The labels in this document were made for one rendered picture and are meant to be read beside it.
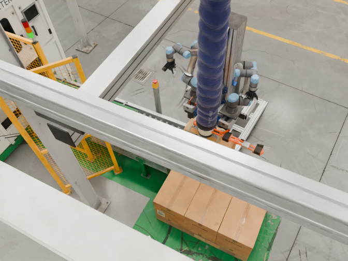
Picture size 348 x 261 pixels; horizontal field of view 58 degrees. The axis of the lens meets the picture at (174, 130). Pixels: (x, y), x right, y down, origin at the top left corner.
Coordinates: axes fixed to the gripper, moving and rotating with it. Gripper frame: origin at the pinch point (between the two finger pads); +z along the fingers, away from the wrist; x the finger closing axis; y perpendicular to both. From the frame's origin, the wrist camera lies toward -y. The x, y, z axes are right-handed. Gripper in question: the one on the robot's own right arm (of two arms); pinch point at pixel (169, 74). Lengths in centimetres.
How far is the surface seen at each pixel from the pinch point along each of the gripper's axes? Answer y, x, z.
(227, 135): 4, -89, 28
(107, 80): -119, -117, -157
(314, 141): 160, -130, 149
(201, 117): -14, -67, 3
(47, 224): -163, -165, -174
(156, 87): 5, 37, 53
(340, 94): 269, -104, 149
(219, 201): -32, -119, 94
